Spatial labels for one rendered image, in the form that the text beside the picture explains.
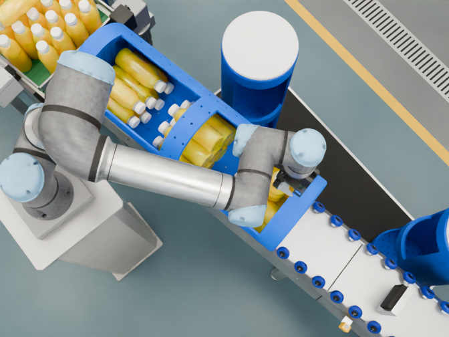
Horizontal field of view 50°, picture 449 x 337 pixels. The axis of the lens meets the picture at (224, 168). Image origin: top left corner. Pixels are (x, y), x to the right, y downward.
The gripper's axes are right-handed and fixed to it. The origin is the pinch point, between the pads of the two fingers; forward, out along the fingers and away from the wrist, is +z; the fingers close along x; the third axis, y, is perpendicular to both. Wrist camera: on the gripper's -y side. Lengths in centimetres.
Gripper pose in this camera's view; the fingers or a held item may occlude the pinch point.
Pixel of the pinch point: (282, 178)
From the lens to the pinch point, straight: 135.9
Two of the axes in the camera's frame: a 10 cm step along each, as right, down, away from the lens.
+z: 0.0, 2.6, 9.7
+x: 6.4, -7.4, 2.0
